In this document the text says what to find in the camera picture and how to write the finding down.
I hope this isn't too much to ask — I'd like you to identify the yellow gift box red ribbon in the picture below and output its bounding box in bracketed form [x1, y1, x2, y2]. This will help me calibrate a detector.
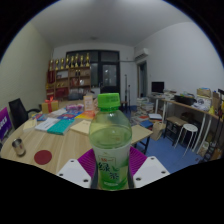
[41, 97, 60, 114]

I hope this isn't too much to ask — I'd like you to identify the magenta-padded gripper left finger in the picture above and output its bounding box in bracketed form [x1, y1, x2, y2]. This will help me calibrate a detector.
[56, 148, 100, 190]

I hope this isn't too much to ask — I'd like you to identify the orange book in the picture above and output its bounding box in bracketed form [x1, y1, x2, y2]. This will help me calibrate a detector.
[74, 110, 97, 121]

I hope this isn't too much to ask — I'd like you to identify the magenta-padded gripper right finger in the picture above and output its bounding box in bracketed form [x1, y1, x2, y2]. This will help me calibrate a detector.
[128, 146, 171, 189]

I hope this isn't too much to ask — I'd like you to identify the pink box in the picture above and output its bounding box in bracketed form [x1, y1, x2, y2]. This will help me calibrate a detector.
[65, 103, 85, 112]

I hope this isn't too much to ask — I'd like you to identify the white wall air conditioner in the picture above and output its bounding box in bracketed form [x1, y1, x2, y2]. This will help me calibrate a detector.
[134, 47, 150, 62]

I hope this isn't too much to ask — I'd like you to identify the white book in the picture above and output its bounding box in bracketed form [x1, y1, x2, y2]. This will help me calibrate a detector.
[34, 116, 61, 132]

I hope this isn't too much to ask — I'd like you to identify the teal book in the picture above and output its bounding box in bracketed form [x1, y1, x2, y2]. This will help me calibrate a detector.
[46, 118, 76, 136]

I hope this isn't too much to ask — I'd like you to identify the stainless steel cup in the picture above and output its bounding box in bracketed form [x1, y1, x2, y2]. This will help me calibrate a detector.
[11, 138, 27, 158]

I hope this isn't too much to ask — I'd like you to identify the colourful blue booklet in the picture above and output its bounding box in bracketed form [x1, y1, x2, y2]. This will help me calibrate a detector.
[31, 113, 49, 122]

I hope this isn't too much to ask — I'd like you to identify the purple sign board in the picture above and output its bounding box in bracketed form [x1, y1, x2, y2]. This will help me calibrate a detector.
[0, 106, 13, 141]

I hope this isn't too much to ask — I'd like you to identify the black computer monitor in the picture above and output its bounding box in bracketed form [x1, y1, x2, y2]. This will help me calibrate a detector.
[151, 81, 165, 94]

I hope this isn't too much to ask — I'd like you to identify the black office chair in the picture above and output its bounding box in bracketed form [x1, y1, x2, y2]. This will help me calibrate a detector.
[8, 97, 41, 130]

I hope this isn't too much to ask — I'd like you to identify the brown wooden stool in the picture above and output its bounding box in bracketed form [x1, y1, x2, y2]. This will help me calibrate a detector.
[163, 115, 188, 146]

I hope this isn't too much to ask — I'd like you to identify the white round stool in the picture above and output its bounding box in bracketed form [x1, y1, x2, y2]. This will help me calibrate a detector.
[174, 123, 199, 157]

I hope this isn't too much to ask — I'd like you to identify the green tea drink bottle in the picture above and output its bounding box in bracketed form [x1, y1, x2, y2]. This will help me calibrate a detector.
[88, 92, 133, 191]

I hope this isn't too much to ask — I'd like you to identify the flat round red coaster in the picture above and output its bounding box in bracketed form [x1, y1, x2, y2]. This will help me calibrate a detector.
[33, 149, 53, 166]

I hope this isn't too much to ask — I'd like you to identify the brown paper bag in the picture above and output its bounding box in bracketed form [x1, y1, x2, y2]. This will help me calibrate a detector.
[150, 121, 167, 141]

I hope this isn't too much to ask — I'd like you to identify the wooden shelf unit with trophies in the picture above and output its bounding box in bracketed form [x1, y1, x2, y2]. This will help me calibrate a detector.
[45, 53, 92, 100]

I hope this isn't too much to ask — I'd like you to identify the black framed glass door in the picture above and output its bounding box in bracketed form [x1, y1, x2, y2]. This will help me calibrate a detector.
[65, 49, 121, 96]

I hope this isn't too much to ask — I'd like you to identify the blue book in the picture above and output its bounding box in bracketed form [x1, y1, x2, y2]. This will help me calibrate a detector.
[56, 112, 78, 120]

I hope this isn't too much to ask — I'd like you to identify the pale yellow book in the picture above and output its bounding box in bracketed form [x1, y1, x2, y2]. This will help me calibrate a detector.
[69, 119, 93, 136]

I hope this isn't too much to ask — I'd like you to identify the pile of books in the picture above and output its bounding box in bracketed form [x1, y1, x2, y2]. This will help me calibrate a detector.
[131, 97, 155, 124]

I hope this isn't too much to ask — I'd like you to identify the long wooden side desk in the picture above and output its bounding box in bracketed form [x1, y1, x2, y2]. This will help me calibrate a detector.
[148, 94, 224, 161]

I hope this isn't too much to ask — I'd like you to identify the cream book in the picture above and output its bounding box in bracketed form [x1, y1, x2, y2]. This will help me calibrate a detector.
[22, 118, 38, 133]

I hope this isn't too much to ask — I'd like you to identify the upright white card sign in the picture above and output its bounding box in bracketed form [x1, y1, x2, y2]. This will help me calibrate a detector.
[83, 94, 95, 112]

